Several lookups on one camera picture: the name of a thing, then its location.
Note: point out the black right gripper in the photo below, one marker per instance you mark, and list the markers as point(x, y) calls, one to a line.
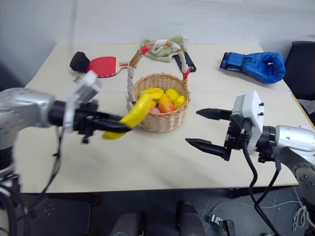
point(237, 137)

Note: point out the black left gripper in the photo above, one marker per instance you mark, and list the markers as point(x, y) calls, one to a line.
point(85, 120)

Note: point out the yellow banana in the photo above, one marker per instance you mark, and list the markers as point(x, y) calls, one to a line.
point(136, 113)

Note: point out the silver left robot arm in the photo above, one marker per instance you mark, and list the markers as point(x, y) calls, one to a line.
point(27, 108)

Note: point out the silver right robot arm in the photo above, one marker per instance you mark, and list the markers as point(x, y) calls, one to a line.
point(292, 140)

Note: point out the pink peach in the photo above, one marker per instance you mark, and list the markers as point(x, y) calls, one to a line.
point(155, 110)

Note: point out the yellow bell pepper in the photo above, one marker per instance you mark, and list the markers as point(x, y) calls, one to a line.
point(176, 97)

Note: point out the yellow starfruit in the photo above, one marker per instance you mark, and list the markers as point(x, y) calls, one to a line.
point(152, 92)

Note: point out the orange red mango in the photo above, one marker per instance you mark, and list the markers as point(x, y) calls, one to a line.
point(166, 104)

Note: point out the red table tennis paddle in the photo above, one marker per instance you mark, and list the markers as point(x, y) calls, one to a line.
point(103, 65)

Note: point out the black table leg foot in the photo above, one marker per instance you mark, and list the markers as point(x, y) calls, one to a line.
point(237, 193)

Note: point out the black crumpled pouch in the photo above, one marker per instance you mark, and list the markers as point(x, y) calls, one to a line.
point(79, 62)

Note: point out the black smartphone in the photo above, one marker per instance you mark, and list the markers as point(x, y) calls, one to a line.
point(191, 62)

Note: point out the blue boxing glove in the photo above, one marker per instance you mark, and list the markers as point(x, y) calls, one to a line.
point(261, 65)

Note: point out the green cloth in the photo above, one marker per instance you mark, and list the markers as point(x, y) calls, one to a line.
point(162, 52)

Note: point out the dark rounded shape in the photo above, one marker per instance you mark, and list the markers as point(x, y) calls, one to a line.
point(128, 223)
point(190, 218)

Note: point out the small black floor device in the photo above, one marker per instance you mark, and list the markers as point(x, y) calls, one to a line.
point(221, 221)

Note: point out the black chair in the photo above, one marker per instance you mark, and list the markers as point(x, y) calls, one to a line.
point(302, 68)

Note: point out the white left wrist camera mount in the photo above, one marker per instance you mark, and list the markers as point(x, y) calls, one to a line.
point(86, 87)

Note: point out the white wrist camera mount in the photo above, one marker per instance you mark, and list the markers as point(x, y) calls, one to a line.
point(86, 87)
point(253, 113)

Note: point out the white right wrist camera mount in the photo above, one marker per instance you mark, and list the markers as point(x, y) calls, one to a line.
point(253, 113)

